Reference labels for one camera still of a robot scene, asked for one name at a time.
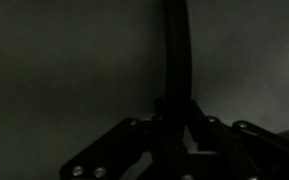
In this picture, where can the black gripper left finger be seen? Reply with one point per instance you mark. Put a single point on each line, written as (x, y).
(114, 153)

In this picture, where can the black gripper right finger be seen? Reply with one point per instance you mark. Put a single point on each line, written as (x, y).
(251, 152)

